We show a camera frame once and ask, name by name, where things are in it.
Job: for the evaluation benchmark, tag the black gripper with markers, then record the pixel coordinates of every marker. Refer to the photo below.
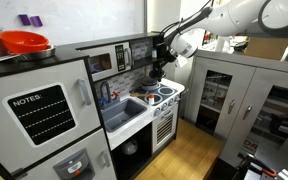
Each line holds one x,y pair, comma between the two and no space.
169,56

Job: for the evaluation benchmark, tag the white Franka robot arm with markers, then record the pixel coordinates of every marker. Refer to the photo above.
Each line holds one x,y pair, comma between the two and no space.
237,16

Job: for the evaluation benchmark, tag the gray toy pot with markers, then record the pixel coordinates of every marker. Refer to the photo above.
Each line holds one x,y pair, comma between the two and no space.
149,86

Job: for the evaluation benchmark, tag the small white bottle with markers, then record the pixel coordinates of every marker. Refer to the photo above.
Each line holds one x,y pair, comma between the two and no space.
154,53

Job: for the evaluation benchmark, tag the white shaker with orange cap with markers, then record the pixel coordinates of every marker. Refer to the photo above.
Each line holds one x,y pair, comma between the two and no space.
151,99

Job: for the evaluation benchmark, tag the wooden spoon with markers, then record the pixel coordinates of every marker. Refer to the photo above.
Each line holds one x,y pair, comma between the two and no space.
139,95

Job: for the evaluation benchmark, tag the gray stove knob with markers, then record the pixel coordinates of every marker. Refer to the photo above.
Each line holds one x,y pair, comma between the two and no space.
157,112
164,106
177,97
171,102

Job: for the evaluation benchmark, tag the toy microwave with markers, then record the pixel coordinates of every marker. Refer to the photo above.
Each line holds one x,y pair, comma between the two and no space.
117,71

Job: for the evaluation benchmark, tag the gray toy sink basin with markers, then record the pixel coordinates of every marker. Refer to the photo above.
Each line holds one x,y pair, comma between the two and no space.
124,113

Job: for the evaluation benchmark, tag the white toy oven door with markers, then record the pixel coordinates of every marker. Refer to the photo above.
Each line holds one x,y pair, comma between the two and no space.
164,128

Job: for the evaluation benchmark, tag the gray toy faucet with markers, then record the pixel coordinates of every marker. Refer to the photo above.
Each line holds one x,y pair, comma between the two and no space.
101,91

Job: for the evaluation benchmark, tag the round metal bowl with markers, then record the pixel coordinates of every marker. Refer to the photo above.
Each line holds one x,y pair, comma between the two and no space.
129,146

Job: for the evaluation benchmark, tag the gray storage cabinet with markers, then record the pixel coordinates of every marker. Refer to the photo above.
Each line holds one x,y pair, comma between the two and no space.
240,83

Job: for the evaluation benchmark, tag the whiteboard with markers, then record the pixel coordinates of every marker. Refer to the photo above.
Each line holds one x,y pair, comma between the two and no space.
84,16

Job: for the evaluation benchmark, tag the toy kitchen play set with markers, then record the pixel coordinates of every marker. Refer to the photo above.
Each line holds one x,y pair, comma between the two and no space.
67,55

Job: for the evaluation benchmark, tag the gray freezer door with dispenser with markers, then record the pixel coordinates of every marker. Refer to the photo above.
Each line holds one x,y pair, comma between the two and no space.
95,143

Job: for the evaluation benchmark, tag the cardboard box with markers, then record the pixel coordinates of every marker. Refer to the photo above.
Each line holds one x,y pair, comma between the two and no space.
267,48

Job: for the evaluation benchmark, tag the silver metal pan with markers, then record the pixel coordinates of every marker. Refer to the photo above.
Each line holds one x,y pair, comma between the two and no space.
47,52

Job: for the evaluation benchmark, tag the red lettered cabinet sticker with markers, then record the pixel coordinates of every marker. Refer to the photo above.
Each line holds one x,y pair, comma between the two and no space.
250,146

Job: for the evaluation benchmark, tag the purple magnet block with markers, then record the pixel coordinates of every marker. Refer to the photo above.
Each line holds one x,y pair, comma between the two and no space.
36,21
24,19

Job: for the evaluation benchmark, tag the black and orange clamp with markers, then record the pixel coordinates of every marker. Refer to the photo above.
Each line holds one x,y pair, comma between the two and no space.
250,166

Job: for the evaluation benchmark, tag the orange plastic bowl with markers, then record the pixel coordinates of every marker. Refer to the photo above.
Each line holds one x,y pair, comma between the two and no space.
24,40

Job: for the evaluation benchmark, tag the toy refrigerator with notes board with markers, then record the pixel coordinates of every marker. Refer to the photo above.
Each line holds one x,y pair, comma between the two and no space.
4,133

